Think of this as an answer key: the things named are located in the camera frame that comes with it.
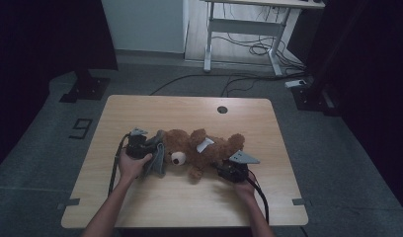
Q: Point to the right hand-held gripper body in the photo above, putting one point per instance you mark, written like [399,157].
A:
[235,169]

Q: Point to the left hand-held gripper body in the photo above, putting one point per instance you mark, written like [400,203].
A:
[137,146]

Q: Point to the grey towel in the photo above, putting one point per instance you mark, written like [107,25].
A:
[157,158]

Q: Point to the brown teddy bear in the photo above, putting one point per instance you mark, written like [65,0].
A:
[196,148]

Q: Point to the person's right hand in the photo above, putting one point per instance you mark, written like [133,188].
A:
[245,189]

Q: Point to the person's left hand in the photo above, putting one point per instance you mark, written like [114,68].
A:
[132,168]

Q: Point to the grey tape strip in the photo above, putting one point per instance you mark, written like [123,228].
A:
[301,201]
[68,203]

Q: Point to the black stand base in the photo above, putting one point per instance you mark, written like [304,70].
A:
[87,88]
[313,98]

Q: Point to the white power strip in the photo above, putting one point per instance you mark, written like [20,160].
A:
[295,83]

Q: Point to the dark curtain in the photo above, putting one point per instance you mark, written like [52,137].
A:
[41,49]
[370,82]

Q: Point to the white metal frame desk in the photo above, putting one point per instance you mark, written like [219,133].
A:
[245,27]

